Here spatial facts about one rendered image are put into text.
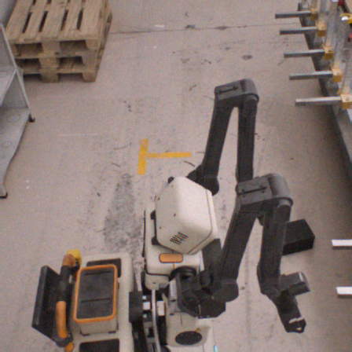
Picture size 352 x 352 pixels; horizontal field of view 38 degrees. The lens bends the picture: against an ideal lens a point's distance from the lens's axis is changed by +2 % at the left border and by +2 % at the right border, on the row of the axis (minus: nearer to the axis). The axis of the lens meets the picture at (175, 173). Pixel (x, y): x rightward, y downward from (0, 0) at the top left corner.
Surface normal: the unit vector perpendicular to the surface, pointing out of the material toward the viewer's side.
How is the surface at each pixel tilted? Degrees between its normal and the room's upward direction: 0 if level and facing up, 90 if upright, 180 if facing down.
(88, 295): 0
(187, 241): 90
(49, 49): 90
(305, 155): 0
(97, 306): 0
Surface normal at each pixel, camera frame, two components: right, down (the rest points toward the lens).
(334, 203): -0.07, -0.72
